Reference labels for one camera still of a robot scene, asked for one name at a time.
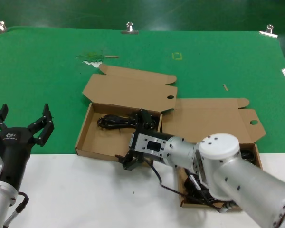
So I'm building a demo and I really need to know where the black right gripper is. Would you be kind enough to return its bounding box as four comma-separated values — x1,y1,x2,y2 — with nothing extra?
115,108,175,171

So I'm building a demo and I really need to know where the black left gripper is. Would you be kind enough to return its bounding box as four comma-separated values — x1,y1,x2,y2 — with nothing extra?
0,104,55,190

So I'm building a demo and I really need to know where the cardboard box with thin rod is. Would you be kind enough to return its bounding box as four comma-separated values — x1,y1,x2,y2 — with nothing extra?
75,63,178,165

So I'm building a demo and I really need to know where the green tablecloth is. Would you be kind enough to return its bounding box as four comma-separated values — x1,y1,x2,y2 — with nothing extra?
0,25,285,155

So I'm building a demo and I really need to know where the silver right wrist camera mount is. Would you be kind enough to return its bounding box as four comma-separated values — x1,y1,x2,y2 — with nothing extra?
134,133,172,161

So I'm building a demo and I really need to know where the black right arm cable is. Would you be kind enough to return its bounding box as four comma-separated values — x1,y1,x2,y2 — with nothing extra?
144,159,231,212

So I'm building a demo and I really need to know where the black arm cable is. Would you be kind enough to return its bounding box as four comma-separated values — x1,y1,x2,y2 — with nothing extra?
3,191,29,228
144,159,231,212

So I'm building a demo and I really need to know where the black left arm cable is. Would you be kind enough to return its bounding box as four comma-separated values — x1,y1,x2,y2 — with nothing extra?
3,191,29,228

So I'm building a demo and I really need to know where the cardboard box holding cables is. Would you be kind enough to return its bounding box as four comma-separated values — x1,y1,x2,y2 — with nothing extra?
160,97,267,209

